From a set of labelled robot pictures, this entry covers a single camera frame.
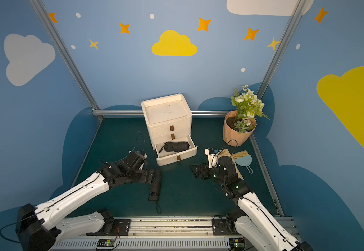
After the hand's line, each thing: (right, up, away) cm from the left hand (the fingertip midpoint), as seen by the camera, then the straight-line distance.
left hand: (148, 172), depth 79 cm
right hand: (+26, +5, -1) cm, 26 cm away
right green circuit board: (+44, -33, -6) cm, 55 cm away
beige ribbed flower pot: (+50, +22, +14) cm, 57 cm away
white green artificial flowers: (+55, +35, +7) cm, 65 cm away
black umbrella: (+13, +11, +20) cm, 26 cm away
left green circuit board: (-18, -31, -7) cm, 37 cm away
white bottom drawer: (+7, +6, +14) cm, 17 cm away
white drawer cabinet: (+10, +28, +10) cm, 31 cm away
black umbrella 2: (+2, -10, +6) cm, 12 cm away
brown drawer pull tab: (+11, +19, +17) cm, 27 cm away
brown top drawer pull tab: (+11, +23, +12) cm, 28 cm away
